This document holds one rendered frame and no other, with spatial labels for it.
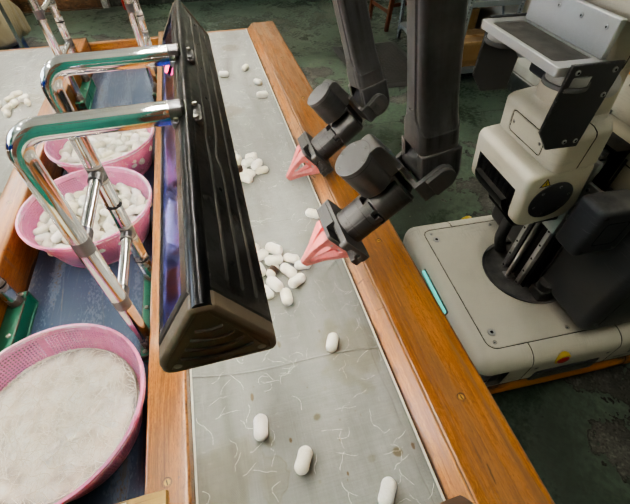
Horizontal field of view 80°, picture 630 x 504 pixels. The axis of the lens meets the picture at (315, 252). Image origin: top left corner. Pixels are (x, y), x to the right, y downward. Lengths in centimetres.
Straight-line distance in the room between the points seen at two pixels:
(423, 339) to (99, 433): 49
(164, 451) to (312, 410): 20
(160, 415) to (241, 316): 36
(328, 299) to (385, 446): 25
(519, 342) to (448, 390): 72
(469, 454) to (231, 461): 31
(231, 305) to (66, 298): 68
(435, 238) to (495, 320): 37
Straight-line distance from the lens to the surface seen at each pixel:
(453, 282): 135
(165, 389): 61
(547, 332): 136
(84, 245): 52
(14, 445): 71
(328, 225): 58
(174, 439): 58
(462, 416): 59
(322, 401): 59
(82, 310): 86
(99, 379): 69
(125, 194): 97
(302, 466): 54
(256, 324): 26
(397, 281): 68
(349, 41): 81
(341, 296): 68
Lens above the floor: 129
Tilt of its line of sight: 48 degrees down
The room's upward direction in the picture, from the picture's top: straight up
